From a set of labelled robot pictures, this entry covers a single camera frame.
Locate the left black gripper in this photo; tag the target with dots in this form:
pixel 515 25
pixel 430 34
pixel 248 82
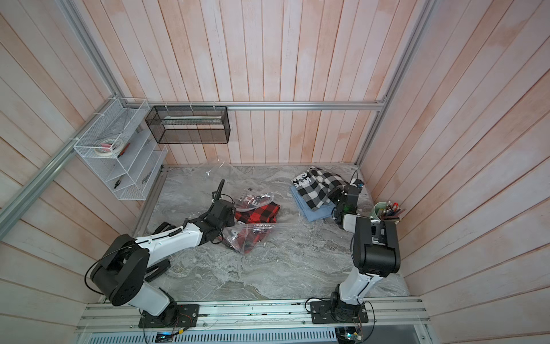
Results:
pixel 231 221

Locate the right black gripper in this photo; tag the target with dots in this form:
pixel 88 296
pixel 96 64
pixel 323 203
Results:
pixel 335 193

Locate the black white plaid shirt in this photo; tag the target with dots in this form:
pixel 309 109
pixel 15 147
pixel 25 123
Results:
pixel 315 184

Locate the red black plaid shirt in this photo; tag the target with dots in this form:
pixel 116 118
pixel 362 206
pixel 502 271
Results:
pixel 255 217

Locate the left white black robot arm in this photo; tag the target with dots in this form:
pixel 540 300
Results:
pixel 124 272

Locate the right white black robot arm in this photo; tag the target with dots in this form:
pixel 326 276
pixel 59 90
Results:
pixel 374 250

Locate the green pen holder cup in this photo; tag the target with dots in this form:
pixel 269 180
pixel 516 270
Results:
pixel 377 210

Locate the pens in cup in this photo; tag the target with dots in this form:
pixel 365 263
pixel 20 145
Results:
pixel 392 211

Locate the tape roll on shelf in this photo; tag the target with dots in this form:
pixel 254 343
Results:
pixel 109 147

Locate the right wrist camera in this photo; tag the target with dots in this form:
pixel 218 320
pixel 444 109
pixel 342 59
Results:
pixel 357 183

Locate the black mesh wall basket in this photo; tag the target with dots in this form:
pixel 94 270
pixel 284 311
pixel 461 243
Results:
pixel 186 124

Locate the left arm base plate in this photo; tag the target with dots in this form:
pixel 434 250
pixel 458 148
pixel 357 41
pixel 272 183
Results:
pixel 175 316

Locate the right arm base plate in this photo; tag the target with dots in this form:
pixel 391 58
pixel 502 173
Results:
pixel 327 312

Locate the white wire shelf rack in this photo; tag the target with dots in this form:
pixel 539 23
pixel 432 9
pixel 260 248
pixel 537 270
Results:
pixel 121 152

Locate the aluminium front rail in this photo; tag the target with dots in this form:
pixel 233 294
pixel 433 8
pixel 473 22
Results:
pixel 256 314

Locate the aluminium wall frame rail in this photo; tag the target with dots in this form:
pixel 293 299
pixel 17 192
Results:
pixel 269 61

